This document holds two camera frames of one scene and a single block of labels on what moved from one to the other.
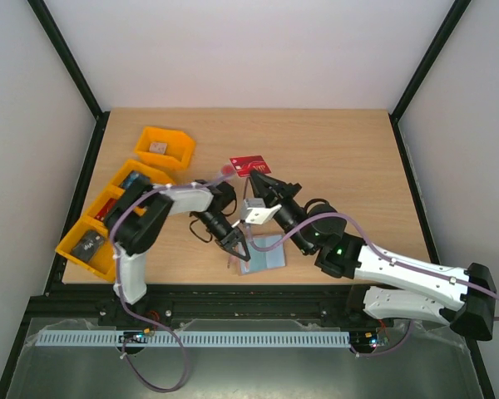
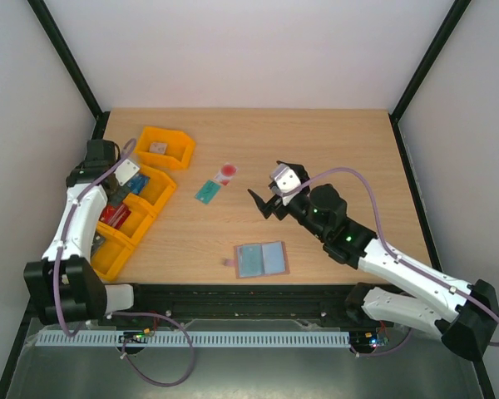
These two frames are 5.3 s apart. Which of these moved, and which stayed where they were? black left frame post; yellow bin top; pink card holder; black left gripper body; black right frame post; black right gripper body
Moved: pink card holder; black right gripper body; black left gripper body
Stayed: black left frame post; yellow bin top; black right frame post
